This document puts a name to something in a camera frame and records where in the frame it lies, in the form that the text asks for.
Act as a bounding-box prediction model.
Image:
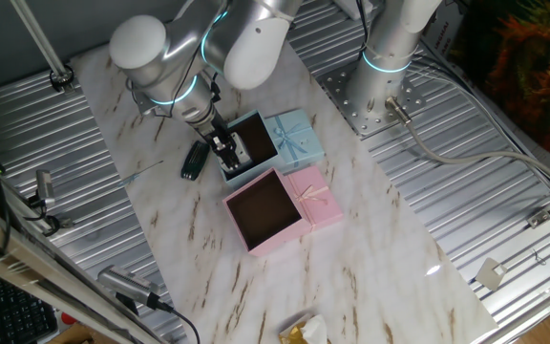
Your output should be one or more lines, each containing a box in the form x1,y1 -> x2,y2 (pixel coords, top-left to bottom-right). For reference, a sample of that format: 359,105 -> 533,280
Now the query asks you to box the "colourful patterned cloth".
451,0 -> 550,173

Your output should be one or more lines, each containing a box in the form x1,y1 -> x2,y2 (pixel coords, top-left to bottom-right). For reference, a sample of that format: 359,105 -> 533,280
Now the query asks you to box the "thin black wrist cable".
164,28 -> 223,120

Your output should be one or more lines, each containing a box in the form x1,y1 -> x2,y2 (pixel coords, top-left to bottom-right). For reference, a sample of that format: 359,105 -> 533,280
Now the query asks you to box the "black camera cable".
158,300 -> 202,344

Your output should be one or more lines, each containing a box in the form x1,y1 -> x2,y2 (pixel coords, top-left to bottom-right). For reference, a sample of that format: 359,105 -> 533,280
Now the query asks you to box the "white square tag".
474,257 -> 509,292

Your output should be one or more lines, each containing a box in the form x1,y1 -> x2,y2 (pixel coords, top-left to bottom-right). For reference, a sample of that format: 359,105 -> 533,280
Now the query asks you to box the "small silver camera on stand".
21,169 -> 74,230

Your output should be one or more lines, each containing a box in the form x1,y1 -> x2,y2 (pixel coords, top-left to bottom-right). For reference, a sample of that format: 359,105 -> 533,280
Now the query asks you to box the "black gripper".
198,113 -> 243,172

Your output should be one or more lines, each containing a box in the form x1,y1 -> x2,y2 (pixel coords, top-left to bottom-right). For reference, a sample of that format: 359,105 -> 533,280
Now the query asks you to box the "small thin screwdriver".
117,160 -> 165,187

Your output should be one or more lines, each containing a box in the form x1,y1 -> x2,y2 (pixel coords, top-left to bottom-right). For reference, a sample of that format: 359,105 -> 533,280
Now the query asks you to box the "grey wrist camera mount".
128,83 -> 167,118

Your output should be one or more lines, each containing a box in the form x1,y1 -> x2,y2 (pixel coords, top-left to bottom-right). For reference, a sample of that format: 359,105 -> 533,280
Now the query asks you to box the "aluminium frame bar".
0,195 -> 161,344

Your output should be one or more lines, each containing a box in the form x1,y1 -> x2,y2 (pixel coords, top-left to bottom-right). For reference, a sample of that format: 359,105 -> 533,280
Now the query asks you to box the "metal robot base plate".
315,61 -> 427,140

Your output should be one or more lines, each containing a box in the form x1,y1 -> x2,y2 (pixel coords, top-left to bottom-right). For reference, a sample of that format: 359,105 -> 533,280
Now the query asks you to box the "silver ridged camera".
96,265 -> 161,307

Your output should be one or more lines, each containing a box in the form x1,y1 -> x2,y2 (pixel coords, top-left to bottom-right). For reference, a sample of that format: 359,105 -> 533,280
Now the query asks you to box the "white printed carton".
420,4 -> 462,68

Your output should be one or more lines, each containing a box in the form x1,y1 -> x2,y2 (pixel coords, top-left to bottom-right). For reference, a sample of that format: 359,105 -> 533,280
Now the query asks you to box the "pink gift lid with bow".
285,164 -> 345,233

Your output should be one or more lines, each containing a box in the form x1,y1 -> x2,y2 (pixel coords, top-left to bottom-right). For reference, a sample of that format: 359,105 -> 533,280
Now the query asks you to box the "black keyboard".
0,269 -> 59,344

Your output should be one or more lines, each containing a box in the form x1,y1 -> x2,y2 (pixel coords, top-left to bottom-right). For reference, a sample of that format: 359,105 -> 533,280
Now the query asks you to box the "brown cardboard box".
48,323 -> 114,344

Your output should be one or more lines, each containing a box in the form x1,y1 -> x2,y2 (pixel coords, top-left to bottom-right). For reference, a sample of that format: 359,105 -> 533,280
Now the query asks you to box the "gold tissue pack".
277,313 -> 331,344

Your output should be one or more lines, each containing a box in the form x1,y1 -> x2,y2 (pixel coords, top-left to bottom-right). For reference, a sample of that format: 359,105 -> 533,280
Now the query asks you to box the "open blue gift box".
206,109 -> 288,188

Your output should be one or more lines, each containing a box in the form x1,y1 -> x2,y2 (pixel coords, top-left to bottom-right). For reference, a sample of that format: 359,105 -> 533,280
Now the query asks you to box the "open pink gift box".
222,166 -> 313,258

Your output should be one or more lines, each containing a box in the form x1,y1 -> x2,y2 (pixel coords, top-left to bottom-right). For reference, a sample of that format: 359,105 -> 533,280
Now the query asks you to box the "grey green push-button box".
217,133 -> 253,174

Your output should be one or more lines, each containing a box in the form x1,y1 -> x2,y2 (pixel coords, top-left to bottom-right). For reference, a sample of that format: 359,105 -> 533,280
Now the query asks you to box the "blue gift lid with bow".
264,108 -> 327,168

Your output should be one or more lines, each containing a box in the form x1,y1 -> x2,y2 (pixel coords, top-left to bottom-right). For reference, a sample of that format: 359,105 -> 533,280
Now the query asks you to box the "metal stand pole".
10,0 -> 75,95

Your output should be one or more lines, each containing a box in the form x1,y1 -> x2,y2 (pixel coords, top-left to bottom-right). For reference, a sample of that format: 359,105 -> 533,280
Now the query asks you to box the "black cable bundle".
356,0 -> 372,49

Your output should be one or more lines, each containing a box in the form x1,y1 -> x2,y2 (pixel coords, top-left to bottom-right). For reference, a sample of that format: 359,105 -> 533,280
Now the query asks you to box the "thick grey cable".
383,95 -> 550,192

